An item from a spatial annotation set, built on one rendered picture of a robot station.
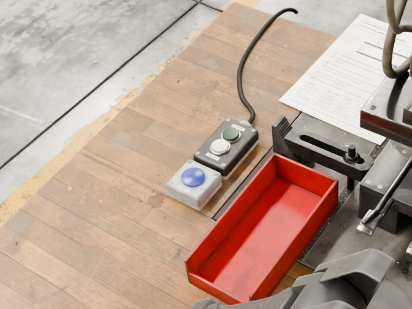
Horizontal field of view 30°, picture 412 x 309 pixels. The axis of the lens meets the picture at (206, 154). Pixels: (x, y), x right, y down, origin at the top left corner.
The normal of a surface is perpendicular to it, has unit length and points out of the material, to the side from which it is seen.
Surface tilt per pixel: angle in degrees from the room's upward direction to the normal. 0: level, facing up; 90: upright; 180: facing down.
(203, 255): 90
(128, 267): 0
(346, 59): 1
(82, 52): 0
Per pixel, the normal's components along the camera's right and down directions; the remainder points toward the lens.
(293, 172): -0.58, 0.65
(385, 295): 0.07, -0.58
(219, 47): -0.11, -0.67
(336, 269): -0.71, -0.70
